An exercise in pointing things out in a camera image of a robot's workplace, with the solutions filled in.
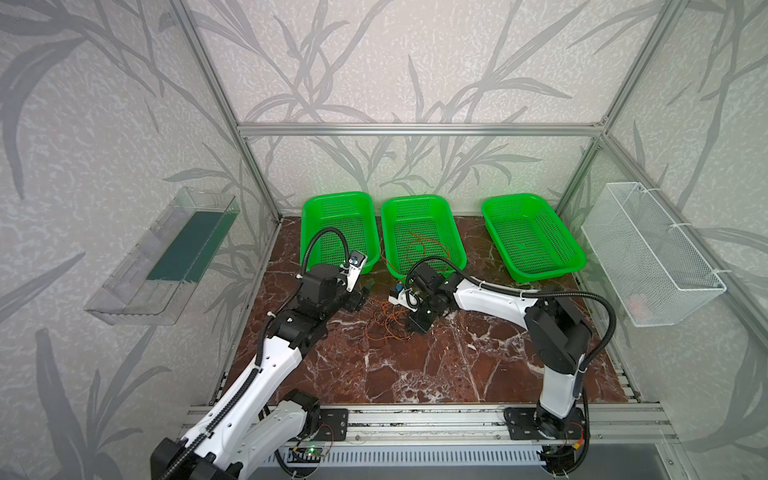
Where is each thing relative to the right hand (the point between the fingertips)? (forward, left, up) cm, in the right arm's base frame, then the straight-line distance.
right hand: (407, 317), depth 87 cm
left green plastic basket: (+47, +22, -3) cm, 52 cm away
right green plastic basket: (+33, -47, -6) cm, 58 cm away
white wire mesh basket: (-3, -53, +29) cm, 60 cm away
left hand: (+6, +12, +18) cm, 23 cm away
